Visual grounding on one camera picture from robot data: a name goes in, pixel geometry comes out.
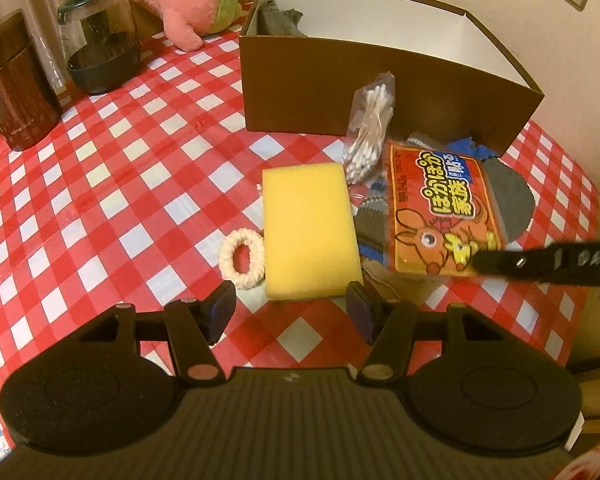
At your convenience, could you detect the white scrunchie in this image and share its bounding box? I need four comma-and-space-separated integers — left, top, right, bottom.
218, 228, 267, 291

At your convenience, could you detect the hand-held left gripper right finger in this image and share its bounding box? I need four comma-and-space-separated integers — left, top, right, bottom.
345, 282, 511, 383

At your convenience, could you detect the orange heat pack packet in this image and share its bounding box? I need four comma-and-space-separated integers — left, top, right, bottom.
382, 140, 506, 278

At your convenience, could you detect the red white packet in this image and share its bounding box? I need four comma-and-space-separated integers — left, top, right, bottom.
554, 439, 600, 480

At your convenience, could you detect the blue cloth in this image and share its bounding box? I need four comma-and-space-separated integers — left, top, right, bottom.
447, 136, 496, 186

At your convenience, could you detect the yellow sponge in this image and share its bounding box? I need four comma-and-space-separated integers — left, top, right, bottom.
261, 162, 365, 303

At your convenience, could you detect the brown cardboard box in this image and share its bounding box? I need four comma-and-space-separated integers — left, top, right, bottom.
239, 0, 546, 156

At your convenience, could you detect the grey cloth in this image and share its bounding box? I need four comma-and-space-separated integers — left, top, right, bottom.
258, 2, 308, 38

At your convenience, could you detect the cotton swab bag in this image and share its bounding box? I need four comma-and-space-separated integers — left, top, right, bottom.
343, 72, 397, 188

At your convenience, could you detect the brown metal canister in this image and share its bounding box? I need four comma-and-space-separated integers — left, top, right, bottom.
0, 9, 63, 152

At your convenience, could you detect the red checkered tablecloth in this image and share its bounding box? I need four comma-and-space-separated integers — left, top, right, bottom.
0, 10, 600, 461

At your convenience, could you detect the glass jar with green lid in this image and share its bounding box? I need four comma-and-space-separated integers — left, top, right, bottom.
57, 0, 142, 96

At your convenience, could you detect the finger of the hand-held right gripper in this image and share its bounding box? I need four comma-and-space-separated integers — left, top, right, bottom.
470, 244, 557, 281

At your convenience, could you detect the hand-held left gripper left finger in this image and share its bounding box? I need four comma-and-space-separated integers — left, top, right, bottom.
77, 280, 238, 382

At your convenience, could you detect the dark grey sock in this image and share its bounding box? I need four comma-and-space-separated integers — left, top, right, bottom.
480, 155, 535, 243

